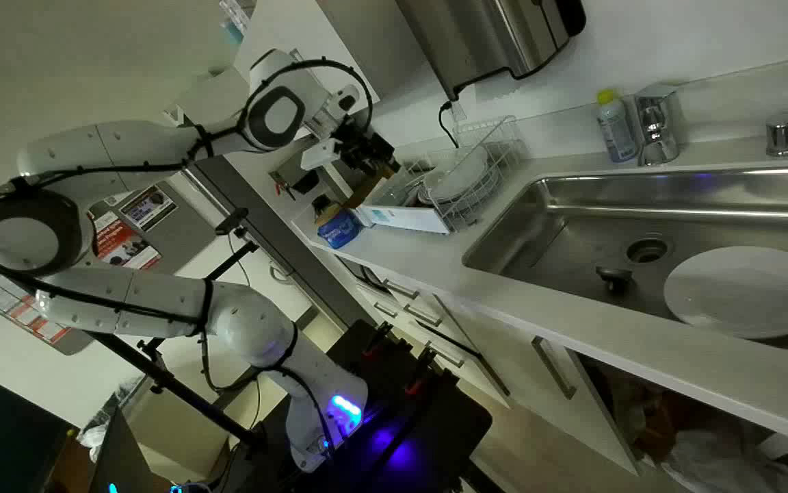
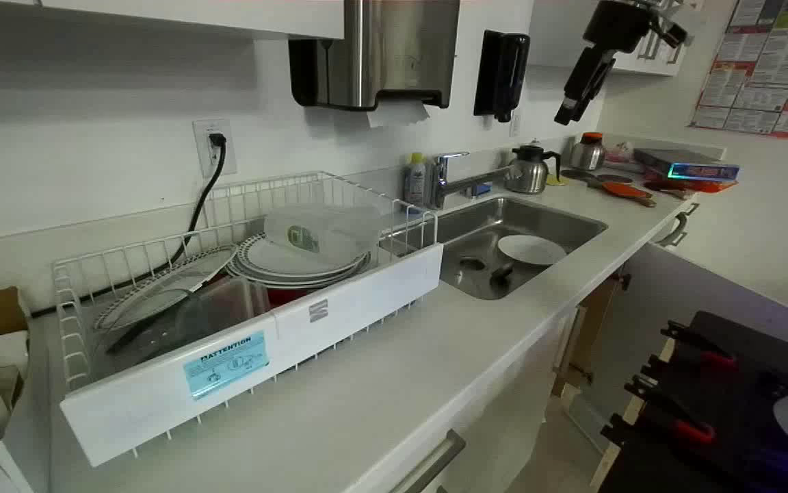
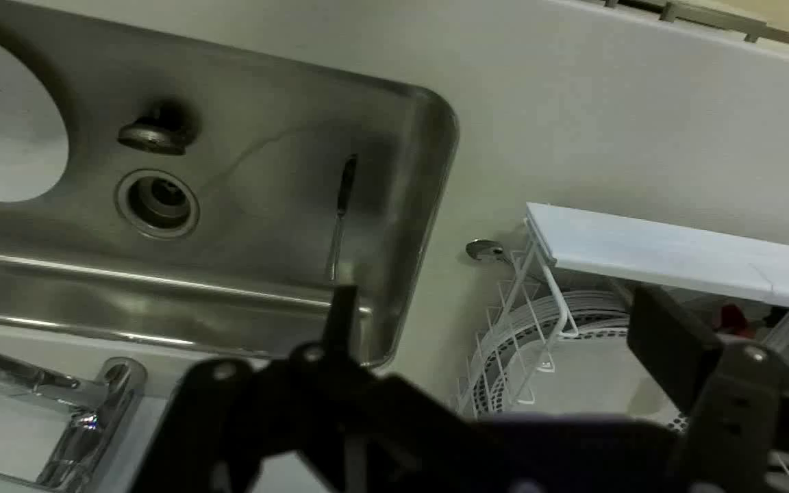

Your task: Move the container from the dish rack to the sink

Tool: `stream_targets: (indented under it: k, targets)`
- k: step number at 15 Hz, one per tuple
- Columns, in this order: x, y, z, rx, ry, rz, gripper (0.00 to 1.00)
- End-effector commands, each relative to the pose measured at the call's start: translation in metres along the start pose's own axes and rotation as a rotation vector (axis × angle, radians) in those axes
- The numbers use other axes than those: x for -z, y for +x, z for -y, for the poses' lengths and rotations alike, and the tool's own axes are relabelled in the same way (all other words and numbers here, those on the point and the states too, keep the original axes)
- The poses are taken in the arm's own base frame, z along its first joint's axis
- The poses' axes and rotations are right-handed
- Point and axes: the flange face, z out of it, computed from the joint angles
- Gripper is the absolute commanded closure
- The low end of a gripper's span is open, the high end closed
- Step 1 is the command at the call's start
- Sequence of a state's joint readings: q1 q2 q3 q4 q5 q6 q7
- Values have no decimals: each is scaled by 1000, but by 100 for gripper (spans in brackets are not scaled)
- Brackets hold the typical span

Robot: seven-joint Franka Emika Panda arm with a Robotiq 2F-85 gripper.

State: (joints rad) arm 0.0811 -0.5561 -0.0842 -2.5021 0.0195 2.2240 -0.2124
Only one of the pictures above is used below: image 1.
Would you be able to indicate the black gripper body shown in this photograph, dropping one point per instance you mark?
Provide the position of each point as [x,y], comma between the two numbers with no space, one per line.
[364,150]

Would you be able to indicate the steel paper towel dispenser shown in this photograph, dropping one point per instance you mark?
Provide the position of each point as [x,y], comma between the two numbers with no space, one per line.
[477,40]

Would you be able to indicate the white wire dish rack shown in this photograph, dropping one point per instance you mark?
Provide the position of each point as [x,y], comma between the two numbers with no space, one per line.
[505,147]

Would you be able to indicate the chrome faucet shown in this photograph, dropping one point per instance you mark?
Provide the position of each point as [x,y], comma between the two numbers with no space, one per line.
[661,124]

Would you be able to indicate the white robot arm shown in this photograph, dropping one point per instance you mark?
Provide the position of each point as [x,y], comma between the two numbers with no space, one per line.
[47,246]

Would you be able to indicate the white plate in sink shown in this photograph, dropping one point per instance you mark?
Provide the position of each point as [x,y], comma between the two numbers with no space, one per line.
[740,292]

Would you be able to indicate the black sink stopper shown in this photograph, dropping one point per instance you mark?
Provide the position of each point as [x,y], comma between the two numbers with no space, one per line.
[617,281]

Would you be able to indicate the stainless steel sink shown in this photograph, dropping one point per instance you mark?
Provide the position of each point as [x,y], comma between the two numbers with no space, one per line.
[562,228]

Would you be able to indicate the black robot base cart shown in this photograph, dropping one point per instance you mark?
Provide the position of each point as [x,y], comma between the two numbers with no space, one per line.
[369,417]

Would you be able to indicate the dish soap bottle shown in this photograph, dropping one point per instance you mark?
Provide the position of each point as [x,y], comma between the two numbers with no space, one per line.
[617,128]

